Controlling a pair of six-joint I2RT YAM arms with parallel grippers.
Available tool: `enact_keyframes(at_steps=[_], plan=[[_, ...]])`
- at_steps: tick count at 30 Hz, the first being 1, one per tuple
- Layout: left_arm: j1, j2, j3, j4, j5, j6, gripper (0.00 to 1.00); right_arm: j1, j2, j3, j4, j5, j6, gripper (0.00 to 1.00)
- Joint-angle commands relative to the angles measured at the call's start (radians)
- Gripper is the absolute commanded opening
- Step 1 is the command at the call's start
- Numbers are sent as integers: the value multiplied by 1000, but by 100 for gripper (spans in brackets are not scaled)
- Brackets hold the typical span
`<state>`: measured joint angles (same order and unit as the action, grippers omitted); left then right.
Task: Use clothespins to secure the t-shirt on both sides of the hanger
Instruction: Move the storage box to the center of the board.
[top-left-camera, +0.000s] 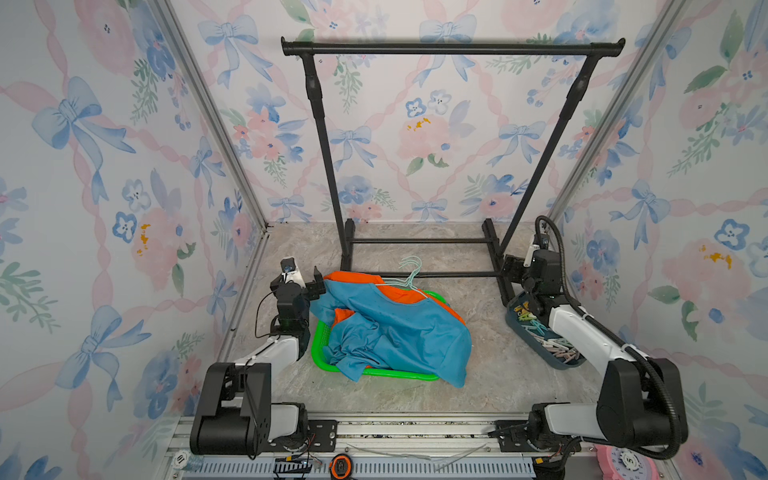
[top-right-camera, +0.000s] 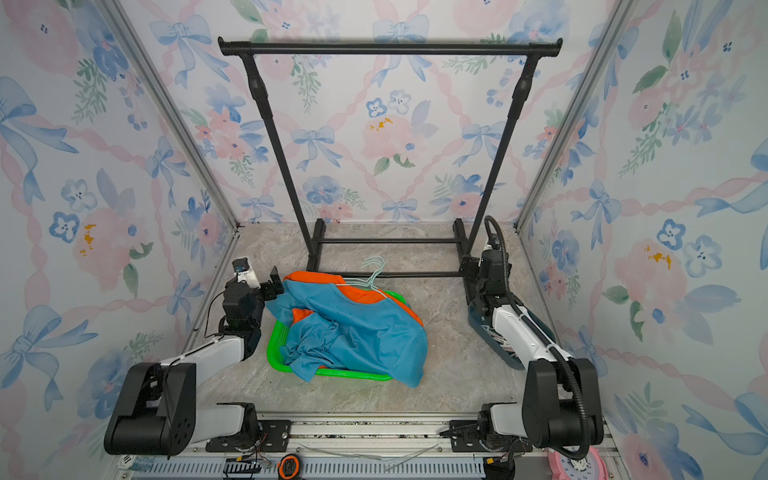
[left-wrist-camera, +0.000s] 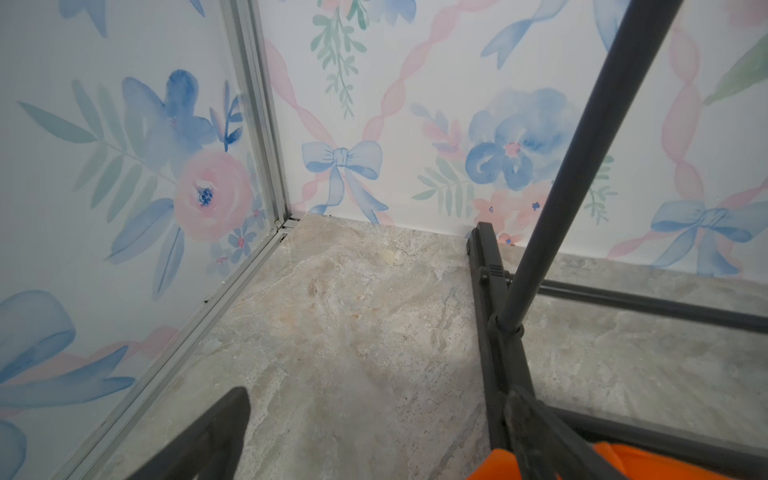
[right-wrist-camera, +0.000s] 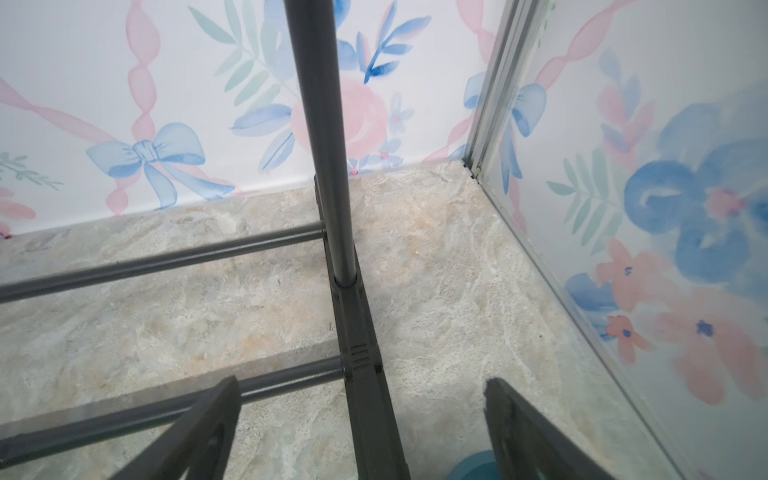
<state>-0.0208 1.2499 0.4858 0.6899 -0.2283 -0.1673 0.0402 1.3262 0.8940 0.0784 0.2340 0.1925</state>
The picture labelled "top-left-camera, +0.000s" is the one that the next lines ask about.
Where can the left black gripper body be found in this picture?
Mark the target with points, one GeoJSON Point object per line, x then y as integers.
{"type": "Point", "coordinates": [311, 293]}

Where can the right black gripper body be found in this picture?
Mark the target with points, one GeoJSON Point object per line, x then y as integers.
{"type": "Point", "coordinates": [520, 272]}

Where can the dark teal clothespin bin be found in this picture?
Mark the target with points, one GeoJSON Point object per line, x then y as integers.
{"type": "Point", "coordinates": [554, 349]}

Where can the teal t-shirt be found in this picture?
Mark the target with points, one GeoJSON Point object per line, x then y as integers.
{"type": "Point", "coordinates": [396, 330]}

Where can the light teal wire hanger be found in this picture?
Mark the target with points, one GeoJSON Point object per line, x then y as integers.
{"type": "Point", "coordinates": [411, 265]}

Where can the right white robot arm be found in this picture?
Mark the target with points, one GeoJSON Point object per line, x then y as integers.
{"type": "Point", "coordinates": [640, 404]}

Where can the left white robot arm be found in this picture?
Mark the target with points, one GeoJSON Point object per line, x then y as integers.
{"type": "Point", "coordinates": [236, 414]}

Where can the orange t-shirt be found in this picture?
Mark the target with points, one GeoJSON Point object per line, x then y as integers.
{"type": "Point", "coordinates": [396, 294]}

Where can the green plastic tray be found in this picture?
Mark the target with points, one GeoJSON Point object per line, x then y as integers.
{"type": "Point", "coordinates": [372, 371]}

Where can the pink round object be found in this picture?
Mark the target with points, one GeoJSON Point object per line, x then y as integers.
{"type": "Point", "coordinates": [624, 464]}

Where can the black clothes rack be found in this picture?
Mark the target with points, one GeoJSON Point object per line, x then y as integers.
{"type": "Point", "coordinates": [346, 229]}

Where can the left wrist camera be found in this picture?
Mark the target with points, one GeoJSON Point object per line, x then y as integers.
{"type": "Point", "coordinates": [290, 272]}

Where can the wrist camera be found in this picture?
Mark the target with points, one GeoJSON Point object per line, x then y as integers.
{"type": "Point", "coordinates": [290, 272]}
{"type": "Point", "coordinates": [537, 242]}

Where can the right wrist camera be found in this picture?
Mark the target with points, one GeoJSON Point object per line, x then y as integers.
{"type": "Point", "coordinates": [537, 242]}

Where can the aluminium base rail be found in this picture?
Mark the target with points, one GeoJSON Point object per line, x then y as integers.
{"type": "Point", "coordinates": [381, 446]}

